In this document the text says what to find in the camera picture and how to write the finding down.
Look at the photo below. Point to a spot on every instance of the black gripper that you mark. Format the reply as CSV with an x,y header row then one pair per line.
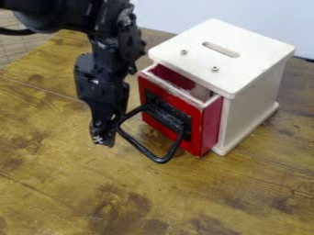
x,y
103,91

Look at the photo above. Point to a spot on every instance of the black drawer handle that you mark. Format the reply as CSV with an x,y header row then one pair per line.
x,y
156,147

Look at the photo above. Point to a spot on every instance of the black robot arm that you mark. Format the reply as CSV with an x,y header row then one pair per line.
x,y
107,21

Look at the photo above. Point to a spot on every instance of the white wooden box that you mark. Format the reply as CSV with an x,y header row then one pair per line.
x,y
238,64

